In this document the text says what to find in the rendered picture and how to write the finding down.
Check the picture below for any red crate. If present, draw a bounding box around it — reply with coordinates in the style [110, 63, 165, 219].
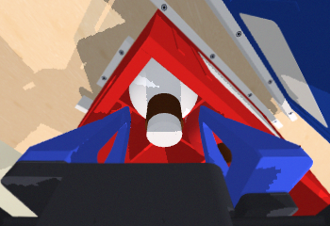
[77, 8, 330, 216]

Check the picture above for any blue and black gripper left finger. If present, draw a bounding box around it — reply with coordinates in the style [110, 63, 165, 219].
[17, 106, 131, 163]

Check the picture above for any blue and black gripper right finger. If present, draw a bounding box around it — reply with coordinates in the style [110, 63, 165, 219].
[198, 105, 313, 208]

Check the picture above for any blue plastic crate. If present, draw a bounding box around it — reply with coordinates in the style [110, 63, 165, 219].
[223, 0, 330, 143]

